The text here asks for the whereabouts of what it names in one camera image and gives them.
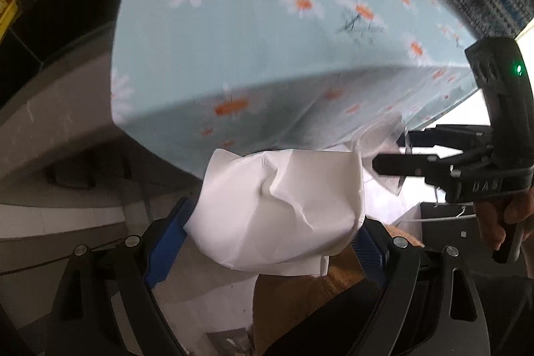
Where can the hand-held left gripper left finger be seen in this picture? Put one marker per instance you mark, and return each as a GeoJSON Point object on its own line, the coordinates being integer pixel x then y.
{"type": "Point", "coordinates": [162, 251]}

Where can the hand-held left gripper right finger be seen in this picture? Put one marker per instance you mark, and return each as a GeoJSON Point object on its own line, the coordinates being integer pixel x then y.
{"type": "Point", "coordinates": [371, 251]}

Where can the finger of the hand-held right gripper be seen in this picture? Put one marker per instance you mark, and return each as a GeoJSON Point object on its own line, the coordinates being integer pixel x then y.
{"type": "Point", "coordinates": [413, 166]}
{"type": "Point", "coordinates": [446, 135]}

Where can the clear plastic wrapper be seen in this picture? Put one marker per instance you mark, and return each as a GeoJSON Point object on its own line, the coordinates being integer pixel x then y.
{"type": "Point", "coordinates": [381, 143]}

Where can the white paper bag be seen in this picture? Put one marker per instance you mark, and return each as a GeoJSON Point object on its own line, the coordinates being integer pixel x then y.
{"type": "Point", "coordinates": [283, 206]}

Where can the person's right hand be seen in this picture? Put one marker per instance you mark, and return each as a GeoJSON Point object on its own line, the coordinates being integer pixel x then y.
{"type": "Point", "coordinates": [500, 216]}

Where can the blue daisy tablecloth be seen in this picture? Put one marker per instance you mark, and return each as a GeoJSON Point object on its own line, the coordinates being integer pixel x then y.
{"type": "Point", "coordinates": [258, 47]}

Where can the black kitchen sink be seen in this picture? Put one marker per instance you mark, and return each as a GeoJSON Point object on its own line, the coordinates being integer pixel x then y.
{"type": "Point", "coordinates": [50, 26]}

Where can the yellow dish soap bottle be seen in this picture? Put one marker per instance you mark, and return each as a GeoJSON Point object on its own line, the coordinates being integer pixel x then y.
{"type": "Point", "coordinates": [6, 14]}

